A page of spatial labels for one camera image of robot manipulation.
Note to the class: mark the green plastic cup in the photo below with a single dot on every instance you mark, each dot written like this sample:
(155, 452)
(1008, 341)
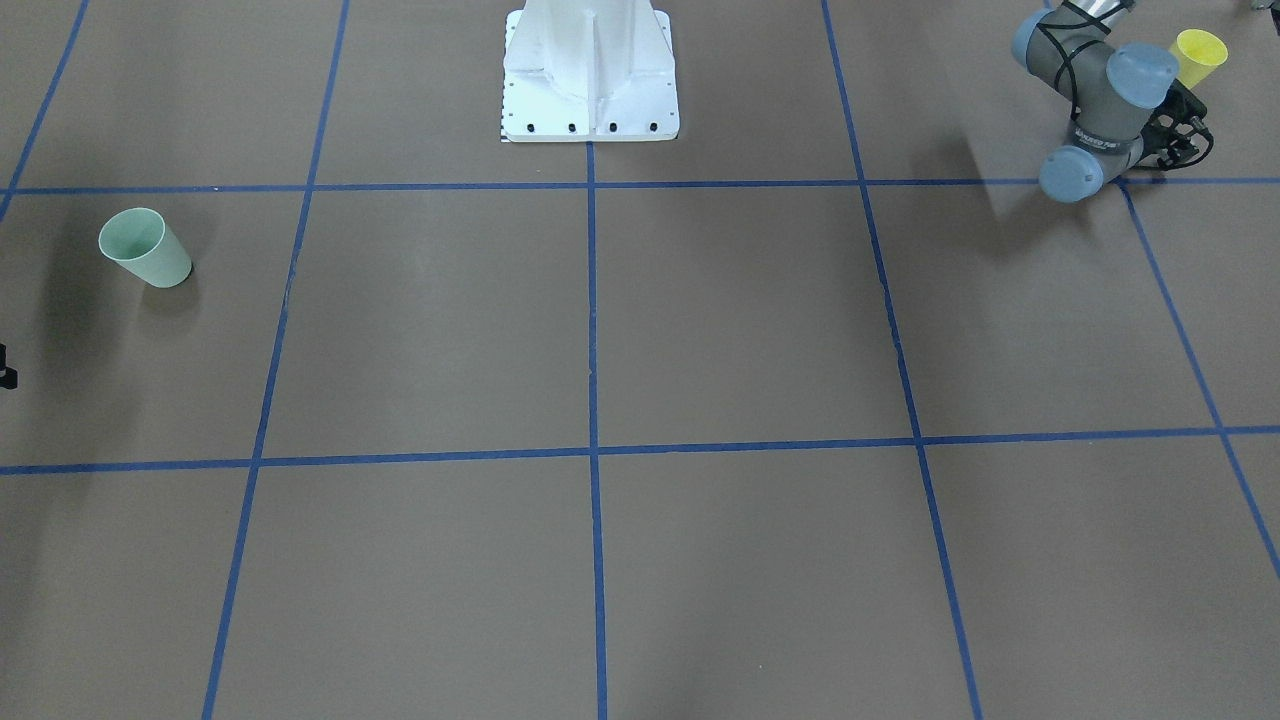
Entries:
(140, 240)

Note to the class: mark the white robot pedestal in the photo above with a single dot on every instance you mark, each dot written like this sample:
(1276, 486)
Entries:
(589, 72)

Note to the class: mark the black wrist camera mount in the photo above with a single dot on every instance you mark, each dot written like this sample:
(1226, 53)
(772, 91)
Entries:
(1175, 136)

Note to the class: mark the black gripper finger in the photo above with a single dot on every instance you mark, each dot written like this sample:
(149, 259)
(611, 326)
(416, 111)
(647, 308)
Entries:
(9, 377)

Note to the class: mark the yellow plastic cup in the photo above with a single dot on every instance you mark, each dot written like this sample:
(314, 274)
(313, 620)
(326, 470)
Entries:
(1199, 54)

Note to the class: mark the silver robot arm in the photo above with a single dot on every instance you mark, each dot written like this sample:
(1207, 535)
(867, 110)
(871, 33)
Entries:
(1112, 91)

